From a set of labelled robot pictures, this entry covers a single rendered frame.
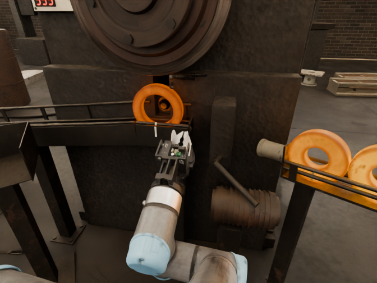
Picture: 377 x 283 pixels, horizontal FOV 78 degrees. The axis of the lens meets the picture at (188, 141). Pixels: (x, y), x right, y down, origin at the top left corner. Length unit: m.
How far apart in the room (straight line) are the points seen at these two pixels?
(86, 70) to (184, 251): 0.74
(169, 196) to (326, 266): 1.06
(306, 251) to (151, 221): 1.08
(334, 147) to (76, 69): 0.90
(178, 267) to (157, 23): 0.57
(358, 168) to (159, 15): 0.62
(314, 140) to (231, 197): 0.30
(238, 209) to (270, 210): 0.10
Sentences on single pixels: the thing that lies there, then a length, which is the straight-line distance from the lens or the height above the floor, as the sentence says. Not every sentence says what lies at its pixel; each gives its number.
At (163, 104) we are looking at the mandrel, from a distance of 0.92.
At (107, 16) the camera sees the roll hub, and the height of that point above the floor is 1.05.
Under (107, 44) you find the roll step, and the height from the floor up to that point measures 0.97.
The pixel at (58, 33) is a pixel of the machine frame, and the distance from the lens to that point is 1.09.
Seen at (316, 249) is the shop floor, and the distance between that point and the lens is 1.46.
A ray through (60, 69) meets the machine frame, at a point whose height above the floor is 0.87.
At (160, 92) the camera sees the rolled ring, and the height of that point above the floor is 0.82.
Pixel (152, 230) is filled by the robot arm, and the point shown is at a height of 0.72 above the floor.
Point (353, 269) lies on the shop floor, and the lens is 1.47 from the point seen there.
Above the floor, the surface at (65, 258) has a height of 0.01.
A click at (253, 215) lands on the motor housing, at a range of 0.80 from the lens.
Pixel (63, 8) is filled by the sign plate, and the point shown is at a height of 1.07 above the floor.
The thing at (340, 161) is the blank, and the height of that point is 0.72.
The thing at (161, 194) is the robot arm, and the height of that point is 0.74.
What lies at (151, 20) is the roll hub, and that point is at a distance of 0.68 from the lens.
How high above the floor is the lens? 1.06
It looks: 29 degrees down
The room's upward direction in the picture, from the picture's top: straight up
